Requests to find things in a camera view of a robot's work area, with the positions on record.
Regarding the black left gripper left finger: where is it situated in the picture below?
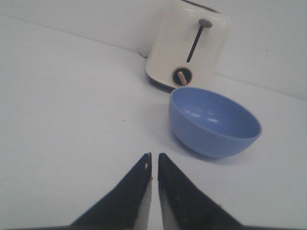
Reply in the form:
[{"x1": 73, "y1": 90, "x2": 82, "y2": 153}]
[{"x1": 70, "y1": 153, "x2": 152, "y2": 230}]

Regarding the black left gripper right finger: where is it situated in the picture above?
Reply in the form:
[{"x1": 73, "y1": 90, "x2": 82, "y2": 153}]
[{"x1": 158, "y1": 153, "x2": 242, "y2": 230}]

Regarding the blue bowl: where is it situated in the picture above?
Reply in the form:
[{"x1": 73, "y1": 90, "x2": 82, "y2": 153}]
[{"x1": 168, "y1": 87, "x2": 261, "y2": 158}]

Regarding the cream white toaster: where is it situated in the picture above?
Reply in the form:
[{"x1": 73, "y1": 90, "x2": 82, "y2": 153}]
[{"x1": 146, "y1": 0, "x2": 231, "y2": 90}]

